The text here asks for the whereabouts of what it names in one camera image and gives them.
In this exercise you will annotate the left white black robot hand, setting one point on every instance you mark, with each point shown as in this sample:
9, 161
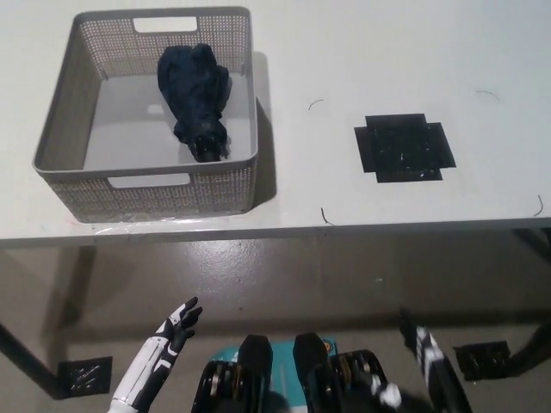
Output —
161, 348

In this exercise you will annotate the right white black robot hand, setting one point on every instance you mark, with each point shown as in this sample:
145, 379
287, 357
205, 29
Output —
424, 348

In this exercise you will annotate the dark navy cloth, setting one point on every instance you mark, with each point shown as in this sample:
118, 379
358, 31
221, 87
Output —
193, 90

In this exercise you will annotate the black floor tape patch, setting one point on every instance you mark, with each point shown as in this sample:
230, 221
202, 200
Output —
484, 361
86, 376

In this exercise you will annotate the black ribbed robot body block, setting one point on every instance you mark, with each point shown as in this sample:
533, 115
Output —
318, 378
224, 387

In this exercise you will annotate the black metal table leg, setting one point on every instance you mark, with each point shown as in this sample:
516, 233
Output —
538, 340

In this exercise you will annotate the clear adhesive tape strip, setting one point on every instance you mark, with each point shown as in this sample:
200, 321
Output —
150, 221

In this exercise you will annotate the black tape patch on table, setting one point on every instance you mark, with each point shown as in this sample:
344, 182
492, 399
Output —
404, 148

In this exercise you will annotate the grey perforated plastic basket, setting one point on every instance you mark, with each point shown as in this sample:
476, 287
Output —
62, 107

